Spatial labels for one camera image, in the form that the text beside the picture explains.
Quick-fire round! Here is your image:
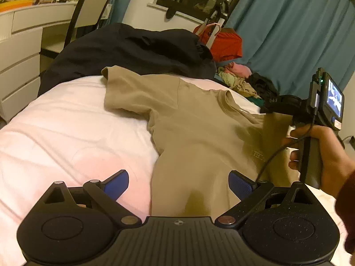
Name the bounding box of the black cable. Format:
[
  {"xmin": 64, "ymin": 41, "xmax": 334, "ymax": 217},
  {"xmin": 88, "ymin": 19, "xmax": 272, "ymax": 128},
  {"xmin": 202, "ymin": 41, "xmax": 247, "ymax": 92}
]
[{"xmin": 255, "ymin": 108, "xmax": 318, "ymax": 183}]

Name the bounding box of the white dressing table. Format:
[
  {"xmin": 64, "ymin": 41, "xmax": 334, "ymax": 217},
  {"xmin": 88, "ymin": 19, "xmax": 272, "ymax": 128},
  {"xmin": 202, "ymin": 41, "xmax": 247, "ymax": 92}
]
[{"xmin": 0, "ymin": 1, "xmax": 81, "ymax": 122}]

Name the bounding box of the black garment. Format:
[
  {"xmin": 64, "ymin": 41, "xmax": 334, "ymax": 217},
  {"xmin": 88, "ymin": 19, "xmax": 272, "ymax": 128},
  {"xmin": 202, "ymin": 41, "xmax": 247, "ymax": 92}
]
[{"xmin": 248, "ymin": 72, "xmax": 279, "ymax": 103}]

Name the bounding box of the red garment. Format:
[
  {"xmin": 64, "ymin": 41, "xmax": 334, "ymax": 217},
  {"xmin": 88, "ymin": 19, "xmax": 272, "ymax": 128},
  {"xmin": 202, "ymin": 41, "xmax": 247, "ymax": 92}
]
[{"xmin": 193, "ymin": 23, "xmax": 243, "ymax": 63}]

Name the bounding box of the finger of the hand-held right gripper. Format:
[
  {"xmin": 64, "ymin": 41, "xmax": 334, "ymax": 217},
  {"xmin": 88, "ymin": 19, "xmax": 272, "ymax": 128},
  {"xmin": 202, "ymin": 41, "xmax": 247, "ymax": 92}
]
[{"xmin": 260, "ymin": 95, "xmax": 303, "ymax": 115}]

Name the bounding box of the pink garment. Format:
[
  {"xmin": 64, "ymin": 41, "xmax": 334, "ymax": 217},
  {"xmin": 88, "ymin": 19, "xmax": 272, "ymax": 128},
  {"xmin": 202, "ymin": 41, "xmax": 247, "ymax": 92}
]
[{"xmin": 225, "ymin": 62, "xmax": 253, "ymax": 79}]

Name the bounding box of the wide blue curtain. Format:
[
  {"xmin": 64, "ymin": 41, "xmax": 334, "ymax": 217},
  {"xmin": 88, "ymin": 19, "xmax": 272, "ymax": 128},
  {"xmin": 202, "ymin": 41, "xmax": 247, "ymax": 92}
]
[{"xmin": 225, "ymin": 0, "xmax": 355, "ymax": 103}]

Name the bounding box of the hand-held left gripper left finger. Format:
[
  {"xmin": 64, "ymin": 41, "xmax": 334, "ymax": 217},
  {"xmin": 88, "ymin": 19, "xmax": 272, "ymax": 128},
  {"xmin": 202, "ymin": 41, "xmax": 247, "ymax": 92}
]
[{"xmin": 44, "ymin": 170, "xmax": 142, "ymax": 226}]

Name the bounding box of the green garment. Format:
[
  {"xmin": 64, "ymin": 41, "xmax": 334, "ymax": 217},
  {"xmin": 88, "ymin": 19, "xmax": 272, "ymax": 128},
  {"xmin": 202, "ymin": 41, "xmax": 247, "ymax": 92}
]
[{"xmin": 248, "ymin": 97, "xmax": 267, "ymax": 107}]

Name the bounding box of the person's right hand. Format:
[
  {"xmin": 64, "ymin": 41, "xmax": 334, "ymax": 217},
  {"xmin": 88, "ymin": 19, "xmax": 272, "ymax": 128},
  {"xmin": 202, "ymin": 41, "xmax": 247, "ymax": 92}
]
[{"xmin": 283, "ymin": 124, "xmax": 355, "ymax": 200}]

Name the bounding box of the black and white chair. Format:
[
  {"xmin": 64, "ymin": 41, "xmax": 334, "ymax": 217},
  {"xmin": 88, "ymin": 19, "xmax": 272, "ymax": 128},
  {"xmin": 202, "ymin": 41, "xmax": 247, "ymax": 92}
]
[{"xmin": 40, "ymin": 0, "xmax": 115, "ymax": 60}]

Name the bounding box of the orange tray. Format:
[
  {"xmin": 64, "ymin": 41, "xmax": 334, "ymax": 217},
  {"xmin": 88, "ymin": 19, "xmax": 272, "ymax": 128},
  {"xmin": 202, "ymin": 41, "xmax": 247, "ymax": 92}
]
[{"xmin": 0, "ymin": 0, "xmax": 35, "ymax": 13}]

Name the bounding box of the person's right forearm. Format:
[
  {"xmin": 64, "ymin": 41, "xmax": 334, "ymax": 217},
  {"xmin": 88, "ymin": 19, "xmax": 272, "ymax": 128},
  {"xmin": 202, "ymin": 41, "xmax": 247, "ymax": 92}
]
[{"xmin": 335, "ymin": 170, "xmax": 355, "ymax": 255}]

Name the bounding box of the beige garment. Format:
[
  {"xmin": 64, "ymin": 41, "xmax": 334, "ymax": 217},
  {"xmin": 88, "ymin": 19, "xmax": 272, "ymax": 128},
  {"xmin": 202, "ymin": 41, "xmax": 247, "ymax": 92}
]
[{"xmin": 218, "ymin": 66, "xmax": 262, "ymax": 99}]

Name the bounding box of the pink clothes hanger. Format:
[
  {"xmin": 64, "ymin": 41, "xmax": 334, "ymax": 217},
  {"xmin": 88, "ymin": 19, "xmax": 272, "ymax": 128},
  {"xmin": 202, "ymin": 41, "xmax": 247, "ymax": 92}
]
[{"xmin": 205, "ymin": 23, "xmax": 222, "ymax": 46}]

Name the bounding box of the pastel bed sheet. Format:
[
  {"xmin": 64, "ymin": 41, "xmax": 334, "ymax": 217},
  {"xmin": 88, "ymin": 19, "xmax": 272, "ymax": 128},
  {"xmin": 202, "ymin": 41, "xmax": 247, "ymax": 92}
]
[{"xmin": 0, "ymin": 75, "xmax": 347, "ymax": 266}]

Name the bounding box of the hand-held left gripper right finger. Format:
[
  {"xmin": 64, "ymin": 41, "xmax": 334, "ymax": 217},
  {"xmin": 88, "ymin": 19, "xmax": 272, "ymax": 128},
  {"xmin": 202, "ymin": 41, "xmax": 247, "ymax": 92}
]
[{"xmin": 218, "ymin": 170, "xmax": 315, "ymax": 226}]

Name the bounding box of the tan t-shirt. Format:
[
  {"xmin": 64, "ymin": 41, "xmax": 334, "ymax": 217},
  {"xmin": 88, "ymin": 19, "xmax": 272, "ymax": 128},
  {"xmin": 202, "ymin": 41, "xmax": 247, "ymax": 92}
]
[{"xmin": 101, "ymin": 66, "xmax": 303, "ymax": 218}]

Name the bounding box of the black jacket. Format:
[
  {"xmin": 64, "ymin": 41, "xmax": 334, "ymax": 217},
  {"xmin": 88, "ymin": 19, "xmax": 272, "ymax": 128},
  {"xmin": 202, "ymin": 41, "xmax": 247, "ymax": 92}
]
[{"xmin": 37, "ymin": 23, "xmax": 217, "ymax": 97}]

